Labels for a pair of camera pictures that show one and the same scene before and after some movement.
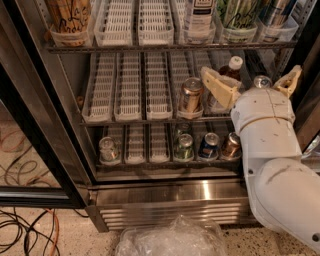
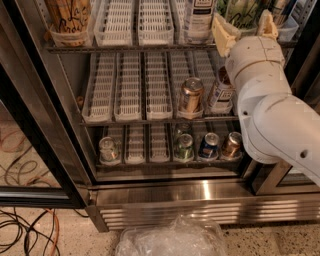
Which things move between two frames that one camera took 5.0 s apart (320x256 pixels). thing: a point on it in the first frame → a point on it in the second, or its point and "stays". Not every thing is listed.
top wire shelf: [171, 46] stays
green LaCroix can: [239, 19] stays
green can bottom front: [184, 152] stays
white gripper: [262, 106] → [254, 55]
